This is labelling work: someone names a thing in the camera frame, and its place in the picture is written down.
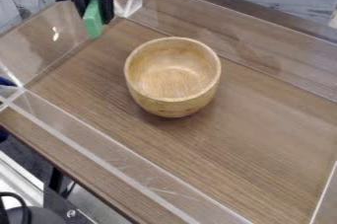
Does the green rectangular block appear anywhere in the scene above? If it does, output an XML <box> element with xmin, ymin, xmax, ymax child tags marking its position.
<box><xmin>82</xmin><ymin>0</ymin><xmax>102</xmax><ymax>38</ymax></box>

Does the brown wooden bowl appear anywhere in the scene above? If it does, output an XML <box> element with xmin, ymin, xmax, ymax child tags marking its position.
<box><xmin>124</xmin><ymin>37</ymin><xmax>221</xmax><ymax>117</ymax></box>

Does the blue object at edge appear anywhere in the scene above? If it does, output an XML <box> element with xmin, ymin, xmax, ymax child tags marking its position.
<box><xmin>0</xmin><ymin>76</ymin><xmax>16</xmax><ymax>87</ymax></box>

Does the black metal table leg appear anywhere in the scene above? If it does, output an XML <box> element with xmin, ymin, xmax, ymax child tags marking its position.
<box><xmin>49</xmin><ymin>168</ymin><xmax>62</xmax><ymax>193</ymax></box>

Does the clear acrylic corner bracket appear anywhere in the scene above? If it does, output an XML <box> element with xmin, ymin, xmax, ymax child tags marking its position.
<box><xmin>114</xmin><ymin>0</ymin><xmax>144</xmax><ymax>18</ymax></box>

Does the clear acrylic tray wall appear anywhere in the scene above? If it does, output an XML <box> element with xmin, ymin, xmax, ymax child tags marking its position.
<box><xmin>0</xmin><ymin>0</ymin><xmax>337</xmax><ymax>224</ymax></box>

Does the black cable loop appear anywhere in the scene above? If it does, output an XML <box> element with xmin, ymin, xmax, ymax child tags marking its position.
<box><xmin>0</xmin><ymin>191</ymin><xmax>33</xmax><ymax>224</ymax></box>

